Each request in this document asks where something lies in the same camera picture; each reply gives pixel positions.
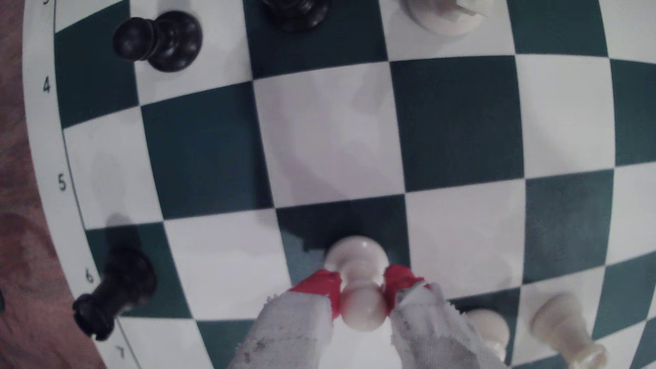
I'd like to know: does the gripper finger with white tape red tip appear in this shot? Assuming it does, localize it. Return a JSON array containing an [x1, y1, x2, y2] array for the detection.
[[228, 270, 342, 369], [383, 264, 508, 369]]

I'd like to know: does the white chess pawn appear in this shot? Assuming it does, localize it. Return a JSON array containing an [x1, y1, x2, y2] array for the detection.
[[323, 236, 391, 332], [530, 292, 609, 369], [464, 308, 511, 363]]

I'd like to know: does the black chess rook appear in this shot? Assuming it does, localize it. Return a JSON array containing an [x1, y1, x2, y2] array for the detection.
[[72, 248, 158, 342]]

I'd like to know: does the black chess pawn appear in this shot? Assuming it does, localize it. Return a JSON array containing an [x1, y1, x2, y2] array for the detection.
[[112, 10, 204, 73]]

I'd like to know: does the black chess piece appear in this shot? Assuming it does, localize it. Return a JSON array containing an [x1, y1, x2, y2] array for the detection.
[[261, 0, 332, 32]]

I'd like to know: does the white chess piece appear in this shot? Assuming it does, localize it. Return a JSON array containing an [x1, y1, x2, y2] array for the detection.
[[400, 0, 494, 37]]

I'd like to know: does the green and white chessboard mat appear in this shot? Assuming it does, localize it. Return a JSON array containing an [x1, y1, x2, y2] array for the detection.
[[23, 0, 656, 369]]

